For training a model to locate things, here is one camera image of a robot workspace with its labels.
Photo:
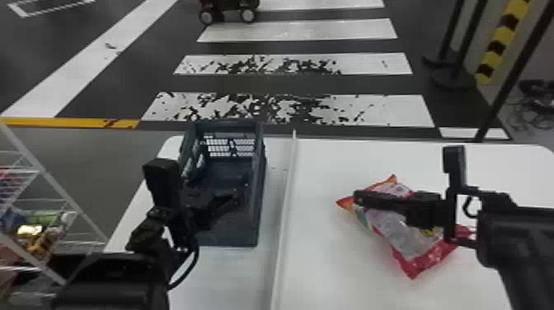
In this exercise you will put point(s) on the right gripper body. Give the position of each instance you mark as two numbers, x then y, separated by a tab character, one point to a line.
426	210

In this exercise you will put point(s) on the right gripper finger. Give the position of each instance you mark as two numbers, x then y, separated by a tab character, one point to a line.
381	200

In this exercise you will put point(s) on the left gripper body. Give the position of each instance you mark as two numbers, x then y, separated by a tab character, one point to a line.
203	210

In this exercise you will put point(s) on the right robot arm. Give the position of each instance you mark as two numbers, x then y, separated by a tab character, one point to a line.
519	246

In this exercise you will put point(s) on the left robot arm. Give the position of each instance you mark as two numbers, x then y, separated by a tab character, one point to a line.
117	277

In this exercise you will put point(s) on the red snack packet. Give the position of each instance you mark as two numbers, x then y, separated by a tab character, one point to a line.
411	246

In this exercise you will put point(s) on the blue basket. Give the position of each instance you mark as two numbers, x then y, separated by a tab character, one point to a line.
236	173

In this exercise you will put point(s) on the green snack packet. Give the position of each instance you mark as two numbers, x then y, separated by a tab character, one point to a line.
43	217

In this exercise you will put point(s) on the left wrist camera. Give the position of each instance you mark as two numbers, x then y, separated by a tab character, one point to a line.
162	184

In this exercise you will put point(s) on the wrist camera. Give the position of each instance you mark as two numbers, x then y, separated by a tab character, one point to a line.
162	184
453	162

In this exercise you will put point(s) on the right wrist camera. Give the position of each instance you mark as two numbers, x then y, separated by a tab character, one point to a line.
453	162

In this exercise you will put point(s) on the black post on round foot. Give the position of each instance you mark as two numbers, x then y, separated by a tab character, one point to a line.
452	73

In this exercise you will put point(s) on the yellow black striped post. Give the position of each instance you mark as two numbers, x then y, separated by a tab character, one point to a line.
502	37

